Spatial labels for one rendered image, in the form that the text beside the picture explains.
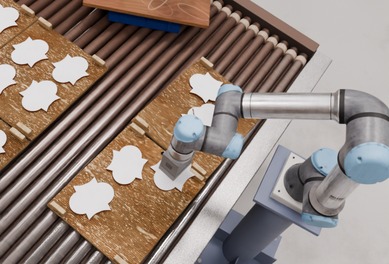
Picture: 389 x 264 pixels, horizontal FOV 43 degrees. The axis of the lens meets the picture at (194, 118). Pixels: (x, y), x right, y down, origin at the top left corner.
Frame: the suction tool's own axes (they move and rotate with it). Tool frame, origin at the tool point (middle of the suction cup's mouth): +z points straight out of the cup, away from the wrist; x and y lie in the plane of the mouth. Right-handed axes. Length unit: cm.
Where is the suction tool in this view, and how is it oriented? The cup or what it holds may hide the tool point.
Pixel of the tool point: (172, 172)
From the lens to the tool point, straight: 159.5
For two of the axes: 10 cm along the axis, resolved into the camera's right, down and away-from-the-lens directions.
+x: 7.4, 6.4, -2.1
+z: -1.9, 5.0, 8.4
